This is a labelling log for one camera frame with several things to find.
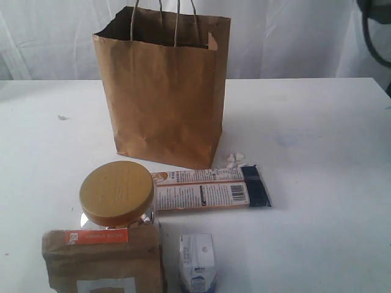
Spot clear nut jar gold lid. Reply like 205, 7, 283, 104
79, 161, 158, 230

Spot white crumpled paper bits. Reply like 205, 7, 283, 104
226, 153, 247, 168

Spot dark blue noodle package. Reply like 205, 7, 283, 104
152, 165, 272, 212

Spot small white milk carton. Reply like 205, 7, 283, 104
178, 234, 217, 293

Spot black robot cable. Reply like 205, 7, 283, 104
360, 0, 391, 67

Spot brown kraft pouch orange label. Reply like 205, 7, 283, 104
42, 225, 167, 292

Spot white backdrop curtain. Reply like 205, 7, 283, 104
1, 1, 390, 87

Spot brown paper shopping bag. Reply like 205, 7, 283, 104
93, 5, 231, 169

